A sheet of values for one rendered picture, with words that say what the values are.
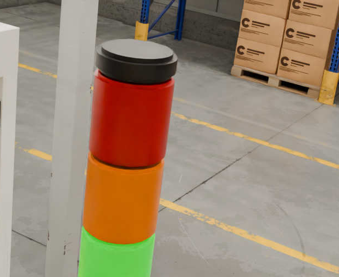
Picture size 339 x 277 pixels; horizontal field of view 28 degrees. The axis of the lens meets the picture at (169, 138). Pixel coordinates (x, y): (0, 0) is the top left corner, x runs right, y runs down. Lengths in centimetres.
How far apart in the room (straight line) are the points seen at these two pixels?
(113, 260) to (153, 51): 14
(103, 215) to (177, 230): 458
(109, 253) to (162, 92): 11
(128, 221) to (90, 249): 4
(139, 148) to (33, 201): 483
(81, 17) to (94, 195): 259
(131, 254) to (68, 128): 274
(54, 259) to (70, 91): 89
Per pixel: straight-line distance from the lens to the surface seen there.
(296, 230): 533
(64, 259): 348
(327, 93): 841
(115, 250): 45
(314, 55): 853
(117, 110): 41
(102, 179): 43
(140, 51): 42
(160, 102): 41
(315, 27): 848
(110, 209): 44
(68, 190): 330
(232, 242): 499
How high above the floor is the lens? 245
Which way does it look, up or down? 22 degrees down
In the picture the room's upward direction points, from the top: 7 degrees clockwise
